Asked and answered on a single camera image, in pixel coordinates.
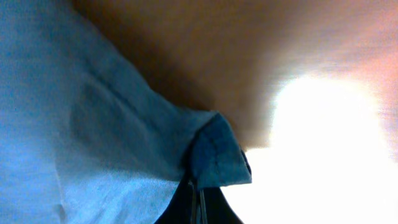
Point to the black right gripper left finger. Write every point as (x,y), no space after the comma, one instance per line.
(182,207)

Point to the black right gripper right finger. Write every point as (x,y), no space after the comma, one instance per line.
(214,209)

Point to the navy blue shorts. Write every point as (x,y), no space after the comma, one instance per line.
(84,139)

